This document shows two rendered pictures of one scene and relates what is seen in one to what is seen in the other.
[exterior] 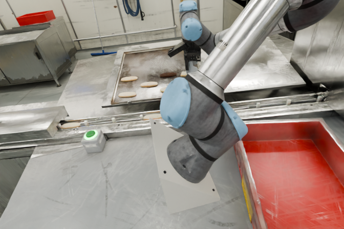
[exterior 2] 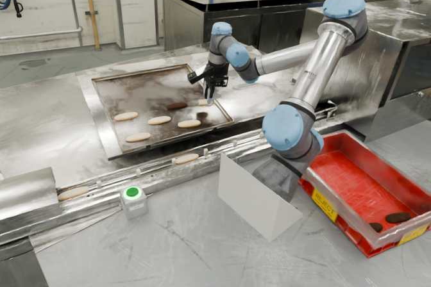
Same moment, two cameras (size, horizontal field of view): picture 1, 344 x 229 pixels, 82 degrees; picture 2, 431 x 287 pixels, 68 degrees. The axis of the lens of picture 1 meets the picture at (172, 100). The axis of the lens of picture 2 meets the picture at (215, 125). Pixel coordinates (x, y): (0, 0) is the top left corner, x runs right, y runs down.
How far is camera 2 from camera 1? 0.62 m
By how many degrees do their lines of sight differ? 29
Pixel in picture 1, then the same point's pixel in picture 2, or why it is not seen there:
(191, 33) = (240, 59)
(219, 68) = (313, 94)
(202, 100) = (308, 121)
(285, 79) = not seen: hidden behind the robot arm
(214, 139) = (307, 155)
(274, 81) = not seen: hidden behind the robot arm
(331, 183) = (366, 179)
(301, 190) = (352, 189)
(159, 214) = (261, 246)
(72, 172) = (127, 245)
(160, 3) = not seen: outside the picture
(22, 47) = not seen: outside the picture
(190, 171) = (288, 191)
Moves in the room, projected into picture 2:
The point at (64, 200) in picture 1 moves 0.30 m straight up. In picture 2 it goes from (145, 275) to (136, 198)
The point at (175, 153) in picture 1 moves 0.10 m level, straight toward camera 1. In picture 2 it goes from (270, 178) to (295, 198)
